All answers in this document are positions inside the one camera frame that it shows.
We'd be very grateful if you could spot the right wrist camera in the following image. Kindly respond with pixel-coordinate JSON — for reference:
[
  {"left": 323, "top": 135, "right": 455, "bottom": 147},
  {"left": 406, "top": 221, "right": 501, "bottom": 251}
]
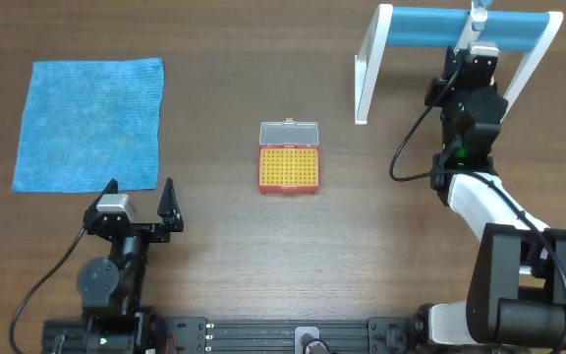
[{"left": 468, "top": 41, "right": 500, "bottom": 60}]

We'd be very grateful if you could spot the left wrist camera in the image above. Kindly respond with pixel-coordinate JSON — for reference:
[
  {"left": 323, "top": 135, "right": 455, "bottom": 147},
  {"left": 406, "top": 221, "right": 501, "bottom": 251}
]
[{"left": 95, "top": 193, "right": 138, "bottom": 223}]

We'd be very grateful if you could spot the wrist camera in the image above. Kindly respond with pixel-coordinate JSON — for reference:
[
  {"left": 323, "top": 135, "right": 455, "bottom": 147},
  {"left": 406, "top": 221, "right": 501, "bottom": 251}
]
[
  {"left": 468, "top": 41, "right": 500, "bottom": 60},
  {"left": 95, "top": 193, "right": 138, "bottom": 223}
]

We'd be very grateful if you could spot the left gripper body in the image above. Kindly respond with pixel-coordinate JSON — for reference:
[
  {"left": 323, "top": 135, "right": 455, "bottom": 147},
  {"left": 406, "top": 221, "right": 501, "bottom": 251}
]
[{"left": 84, "top": 208, "right": 185, "bottom": 245}]

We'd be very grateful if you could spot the blue cloth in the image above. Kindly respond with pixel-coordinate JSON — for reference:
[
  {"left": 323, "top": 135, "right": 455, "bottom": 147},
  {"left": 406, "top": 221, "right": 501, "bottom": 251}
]
[{"left": 11, "top": 57, "right": 166, "bottom": 194}]

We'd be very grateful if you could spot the white pipette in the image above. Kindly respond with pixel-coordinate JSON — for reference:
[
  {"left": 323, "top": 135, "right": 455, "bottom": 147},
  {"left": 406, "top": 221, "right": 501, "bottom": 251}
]
[{"left": 454, "top": 0, "right": 490, "bottom": 53}]

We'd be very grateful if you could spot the mounting rail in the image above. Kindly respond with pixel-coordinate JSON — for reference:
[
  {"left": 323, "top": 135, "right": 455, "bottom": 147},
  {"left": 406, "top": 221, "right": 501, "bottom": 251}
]
[{"left": 41, "top": 317, "right": 422, "bottom": 354}]

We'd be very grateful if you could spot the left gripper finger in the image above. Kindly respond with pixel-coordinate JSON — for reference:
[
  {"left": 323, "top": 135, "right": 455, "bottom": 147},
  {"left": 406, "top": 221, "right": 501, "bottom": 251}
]
[
  {"left": 156, "top": 177, "right": 185, "bottom": 225},
  {"left": 96, "top": 178, "right": 120, "bottom": 202}
]

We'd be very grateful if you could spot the black cable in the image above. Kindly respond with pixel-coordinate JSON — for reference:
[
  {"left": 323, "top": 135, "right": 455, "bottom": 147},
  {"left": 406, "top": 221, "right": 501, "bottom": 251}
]
[
  {"left": 388, "top": 63, "right": 464, "bottom": 183},
  {"left": 8, "top": 226, "right": 88, "bottom": 354}
]

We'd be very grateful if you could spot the white and blue stand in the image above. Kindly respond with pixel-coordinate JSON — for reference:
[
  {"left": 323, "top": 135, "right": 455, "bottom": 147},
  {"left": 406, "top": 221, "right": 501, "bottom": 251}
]
[{"left": 354, "top": 3, "right": 565, "bottom": 126}]

